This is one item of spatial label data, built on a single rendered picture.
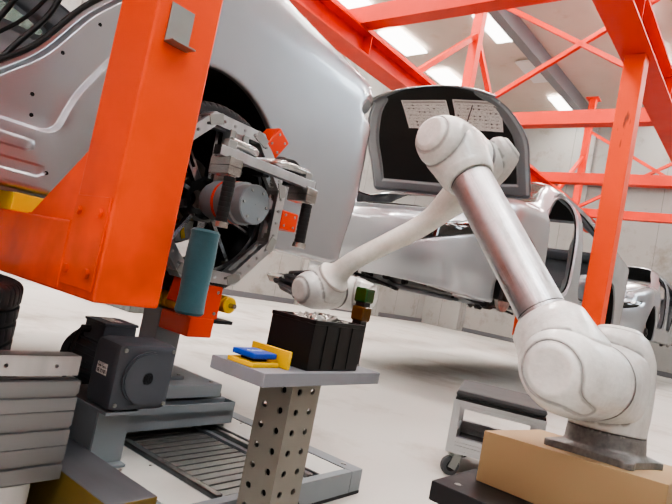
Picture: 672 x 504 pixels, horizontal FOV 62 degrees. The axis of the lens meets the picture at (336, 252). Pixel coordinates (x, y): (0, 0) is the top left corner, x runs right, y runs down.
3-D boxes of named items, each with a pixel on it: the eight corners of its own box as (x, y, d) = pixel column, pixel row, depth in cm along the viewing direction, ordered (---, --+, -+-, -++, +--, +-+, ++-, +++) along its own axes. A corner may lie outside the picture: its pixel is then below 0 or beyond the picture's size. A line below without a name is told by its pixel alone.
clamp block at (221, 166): (220, 176, 168) (224, 159, 168) (240, 177, 162) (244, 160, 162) (207, 172, 164) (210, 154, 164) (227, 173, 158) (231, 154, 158)
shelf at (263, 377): (328, 368, 158) (330, 357, 158) (378, 384, 148) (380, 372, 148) (209, 367, 125) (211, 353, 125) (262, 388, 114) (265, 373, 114)
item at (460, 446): (533, 502, 210) (549, 411, 212) (437, 474, 221) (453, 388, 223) (529, 472, 251) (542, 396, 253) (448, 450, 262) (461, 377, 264)
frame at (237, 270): (254, 288, 210) (283, 147, 213) (267, 291, 206) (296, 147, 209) (123, 268, 168) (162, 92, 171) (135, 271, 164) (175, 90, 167)
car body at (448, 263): (492, 312, 877) (510, 212, 886) (623, 338, 761) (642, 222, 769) (271, 266, 491) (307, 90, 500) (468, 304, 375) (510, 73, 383)
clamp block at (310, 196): (295, 203, 194) (298, 188, 194) (315, 205, 189) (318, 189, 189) (285, 199, 190) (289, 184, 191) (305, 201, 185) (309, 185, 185)
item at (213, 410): (171, 397, 226) (176, 373, 226) (230, 425, 203) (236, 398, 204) (46, 403, 187) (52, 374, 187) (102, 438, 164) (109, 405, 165)
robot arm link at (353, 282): (346, 274, 184) (321, 271, 174) (386, 281, 175) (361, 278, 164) (341, 306, 184) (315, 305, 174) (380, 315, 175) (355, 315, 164)
